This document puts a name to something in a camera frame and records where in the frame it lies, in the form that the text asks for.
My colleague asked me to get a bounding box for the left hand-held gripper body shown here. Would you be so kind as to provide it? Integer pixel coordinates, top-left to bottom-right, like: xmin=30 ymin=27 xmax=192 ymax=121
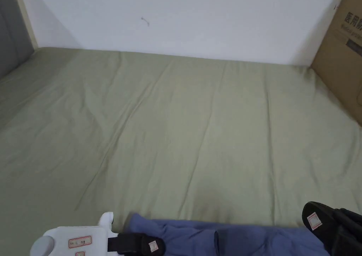
xmin=29 ymin=212 xmax=125 ymax=256

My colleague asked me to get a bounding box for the blue garment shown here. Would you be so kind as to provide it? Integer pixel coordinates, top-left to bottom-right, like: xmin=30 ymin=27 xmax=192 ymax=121
xmin=124 ymin=213 xmax=332 ymax=256

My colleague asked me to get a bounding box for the bed with pale green sheet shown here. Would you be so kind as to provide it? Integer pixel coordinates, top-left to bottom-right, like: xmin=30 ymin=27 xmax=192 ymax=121
xmin=0 ymin=46 xmax=362 ymax=256

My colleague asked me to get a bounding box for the brown cardboard carton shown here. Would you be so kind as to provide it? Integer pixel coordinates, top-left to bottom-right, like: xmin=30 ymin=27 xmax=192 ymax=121
xmin=310 ymin=0 xmax=362 ymax=113

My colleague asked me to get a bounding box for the grey padded headboard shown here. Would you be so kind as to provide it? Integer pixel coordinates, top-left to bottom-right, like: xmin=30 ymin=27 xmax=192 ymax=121
xmin=0 ymin=0 xmax=39 ymax=79

